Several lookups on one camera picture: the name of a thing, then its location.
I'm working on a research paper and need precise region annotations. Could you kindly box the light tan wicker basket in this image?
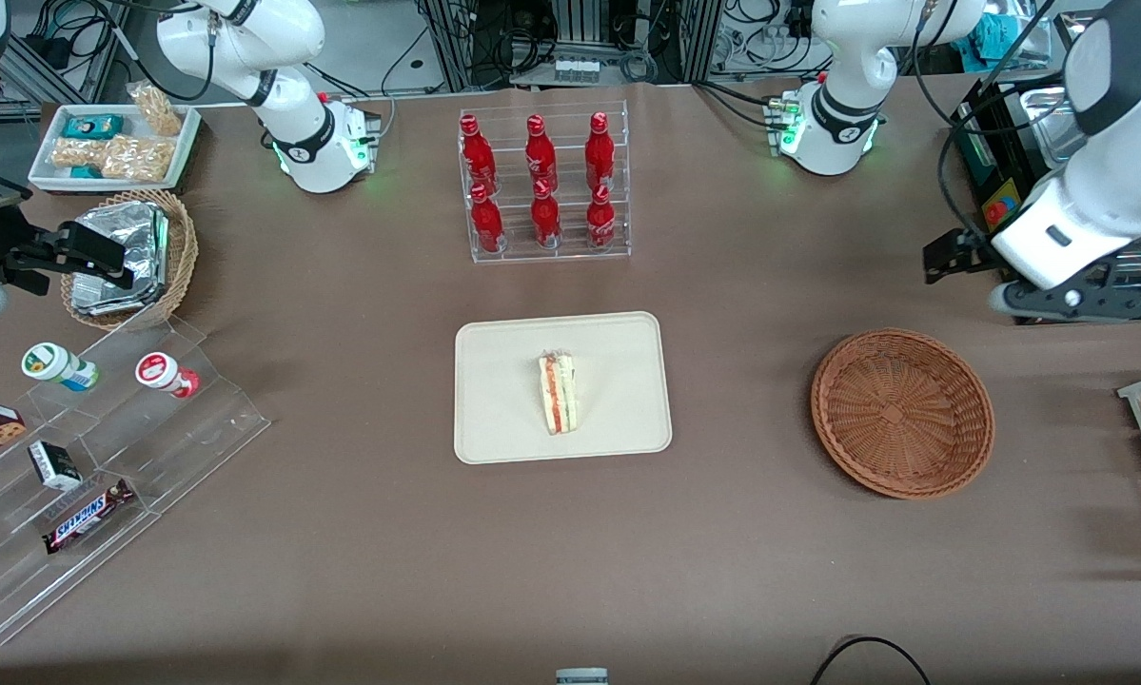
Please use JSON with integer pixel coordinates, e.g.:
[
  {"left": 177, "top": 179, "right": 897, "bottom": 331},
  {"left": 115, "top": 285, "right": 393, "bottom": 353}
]
[{"left": 59, "top": 187, "right": 200, "bottom": 333}]

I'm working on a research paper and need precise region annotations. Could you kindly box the clear acrylic stepped shelf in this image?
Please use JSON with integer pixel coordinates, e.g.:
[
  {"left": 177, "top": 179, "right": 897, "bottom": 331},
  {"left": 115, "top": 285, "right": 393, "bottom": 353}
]
[{"left": 0, "top": 313, "right": 273, "bottom": 649}]

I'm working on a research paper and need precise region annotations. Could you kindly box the round brown wicker basket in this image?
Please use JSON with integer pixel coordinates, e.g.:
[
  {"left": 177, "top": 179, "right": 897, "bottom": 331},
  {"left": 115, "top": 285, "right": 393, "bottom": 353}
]
[{"left": 810, "top": 327, "right": 997, "bottom": 501}]

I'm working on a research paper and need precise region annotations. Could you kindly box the small black white carton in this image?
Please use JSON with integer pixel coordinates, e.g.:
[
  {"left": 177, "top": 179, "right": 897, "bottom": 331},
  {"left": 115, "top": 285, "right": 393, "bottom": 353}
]
[{"left": 27, "top": 440, "right": 85, "bottom": 493}]

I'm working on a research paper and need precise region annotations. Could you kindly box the clear bag of snacks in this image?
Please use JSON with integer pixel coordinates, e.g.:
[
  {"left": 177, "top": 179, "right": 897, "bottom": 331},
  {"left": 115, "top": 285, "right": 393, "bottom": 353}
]
[
  {"left": 127, "top": 80, "right": 185, "bottom": 138},
  {"left": 101, "top": 134, "right": 174, "bottom": 185},
  {"left": 49, "top": 137, "right": 106, "bottom": 171}
]

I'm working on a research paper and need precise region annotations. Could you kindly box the triangular sandwich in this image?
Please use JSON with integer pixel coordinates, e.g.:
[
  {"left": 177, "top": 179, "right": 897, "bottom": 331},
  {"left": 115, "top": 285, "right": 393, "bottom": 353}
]
[{"left": 537, "top": 349, "right": 581, "bottom": 438}]

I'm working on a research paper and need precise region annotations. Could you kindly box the green lid yogurt cup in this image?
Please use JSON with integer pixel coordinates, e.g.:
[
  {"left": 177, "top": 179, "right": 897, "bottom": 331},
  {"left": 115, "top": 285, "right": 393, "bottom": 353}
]
[{"left": 20, "top": 342, "right": 101, "bottom": 394}]

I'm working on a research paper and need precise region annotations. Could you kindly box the silver foil packet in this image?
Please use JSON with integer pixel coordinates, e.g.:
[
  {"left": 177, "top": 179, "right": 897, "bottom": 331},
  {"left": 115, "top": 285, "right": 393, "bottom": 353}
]
[
  {"left": 69, "top": 271, "right": 160, "bottom": 318},
  {"left": 73, "top": 201, "right": 170, "bottom": 286}
]

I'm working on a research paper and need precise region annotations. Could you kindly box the black looped cable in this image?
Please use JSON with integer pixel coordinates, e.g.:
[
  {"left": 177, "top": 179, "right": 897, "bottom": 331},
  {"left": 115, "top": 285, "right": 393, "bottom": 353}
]
[{"left": 809, "top": 635, "right": 934, "bottom": 685}]

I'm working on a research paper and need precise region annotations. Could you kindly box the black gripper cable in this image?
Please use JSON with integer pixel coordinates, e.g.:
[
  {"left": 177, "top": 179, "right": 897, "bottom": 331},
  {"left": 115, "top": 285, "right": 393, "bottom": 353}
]
[{"left": 911, "top": 0, "right": 1071, "bottom": 244}]

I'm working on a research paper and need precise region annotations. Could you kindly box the white rectangular bin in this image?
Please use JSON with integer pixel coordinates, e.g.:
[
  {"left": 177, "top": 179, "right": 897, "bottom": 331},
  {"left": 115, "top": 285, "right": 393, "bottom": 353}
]
[{"left": 27, "top": 102, "right": 203, "bottom": 195}]

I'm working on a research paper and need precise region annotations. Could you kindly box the beige rectangular tray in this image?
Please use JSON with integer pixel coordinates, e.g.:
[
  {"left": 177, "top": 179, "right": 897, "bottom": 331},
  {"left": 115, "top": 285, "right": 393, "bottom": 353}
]
[{"left": 452, "top": 310, "right": 675, "bottom": 467}]

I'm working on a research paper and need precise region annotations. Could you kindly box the teal crumpled packet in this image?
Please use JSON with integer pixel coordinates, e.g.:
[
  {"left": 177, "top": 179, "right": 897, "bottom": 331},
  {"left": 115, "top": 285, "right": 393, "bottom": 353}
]
[{"left": 968, "top": 13, "right": 1020, "bottom": 61}]

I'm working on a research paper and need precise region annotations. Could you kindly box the red lid yogurt cup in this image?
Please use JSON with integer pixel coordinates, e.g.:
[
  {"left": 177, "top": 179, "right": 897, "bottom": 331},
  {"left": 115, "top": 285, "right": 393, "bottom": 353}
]
[{"left": 134, "top": 351, "right": 202, "bottom": 401}]

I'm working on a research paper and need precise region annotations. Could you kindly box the red cola bottle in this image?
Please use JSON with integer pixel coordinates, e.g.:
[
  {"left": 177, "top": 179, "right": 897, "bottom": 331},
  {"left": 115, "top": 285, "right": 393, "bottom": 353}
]
[
  {"left": 523, "top": 113, "right": 559, "bottom": 193},
  {"left": 468, "top": 182, "right": 506, "bottom": 255},
  {"left": 585, "top": 183, "right": 618, "bottom": 253},
  {"left": 530, "top": 178, "right": 564, "bottom": 251},
  {"left": 459, "top": 113, "right": 498, "bottom": 197},
  {"left": 583, "top": 111, "right": 618, "bottom": 193}
]

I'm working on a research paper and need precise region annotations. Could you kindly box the teal snack box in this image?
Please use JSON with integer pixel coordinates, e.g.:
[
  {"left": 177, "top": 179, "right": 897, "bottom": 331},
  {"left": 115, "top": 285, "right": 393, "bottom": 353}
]
[{"left": 62, "top": 113, "right": 125, "bottom": 142}]

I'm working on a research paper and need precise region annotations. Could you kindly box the clear acrylic bottle rack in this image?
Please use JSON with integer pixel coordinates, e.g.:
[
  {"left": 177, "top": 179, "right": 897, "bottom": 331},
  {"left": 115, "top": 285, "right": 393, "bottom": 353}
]
[{"left": 457, "top": 99, "right": 633, "bottom": 266}]

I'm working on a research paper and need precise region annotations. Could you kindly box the aluminium frame rack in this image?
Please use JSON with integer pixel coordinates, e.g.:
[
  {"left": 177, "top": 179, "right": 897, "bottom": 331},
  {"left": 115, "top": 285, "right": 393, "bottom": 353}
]
[{"left": 416, "top": 0, "right": 725, "bottom": 92}]

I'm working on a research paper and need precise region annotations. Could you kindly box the large steel pan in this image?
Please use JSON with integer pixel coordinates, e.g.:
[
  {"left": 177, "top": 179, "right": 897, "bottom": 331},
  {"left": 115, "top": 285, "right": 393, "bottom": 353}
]
[{"left": 1015, "top": 83, "right": 1090, "bottom": 167}]

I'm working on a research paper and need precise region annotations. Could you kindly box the Snickers chocolate bar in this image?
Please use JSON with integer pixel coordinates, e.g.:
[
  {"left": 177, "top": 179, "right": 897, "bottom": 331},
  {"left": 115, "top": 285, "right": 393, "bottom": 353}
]
[{"left": 41, "top": 478, "right": 137, "bottom": 557}]

